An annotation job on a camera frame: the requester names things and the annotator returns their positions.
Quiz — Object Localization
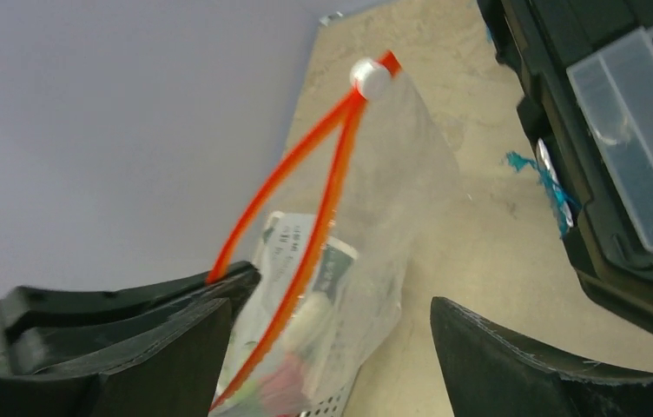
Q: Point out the clear zip bag orange zipper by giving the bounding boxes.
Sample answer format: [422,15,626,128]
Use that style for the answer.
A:
[209,51,458,416]

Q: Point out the white steamed bun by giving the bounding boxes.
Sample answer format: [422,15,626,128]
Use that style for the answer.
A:
[280,291,335,383]

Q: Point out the pink peach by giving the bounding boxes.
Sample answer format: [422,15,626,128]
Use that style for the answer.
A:
[258,353,309,416]

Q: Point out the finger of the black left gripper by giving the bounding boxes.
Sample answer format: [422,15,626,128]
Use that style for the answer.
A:
[0,261,261,374]

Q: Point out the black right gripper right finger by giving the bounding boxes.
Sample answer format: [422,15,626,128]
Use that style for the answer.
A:
[430,296,653,416]

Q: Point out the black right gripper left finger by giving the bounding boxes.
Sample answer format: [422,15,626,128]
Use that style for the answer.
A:
[0,299,232,416]

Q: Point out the black toolbox clear lids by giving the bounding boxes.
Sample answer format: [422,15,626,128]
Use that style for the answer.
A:
[478,1,653,334]

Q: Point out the white plastic basket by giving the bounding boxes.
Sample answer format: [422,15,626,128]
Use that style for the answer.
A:
[298,380,355,417]

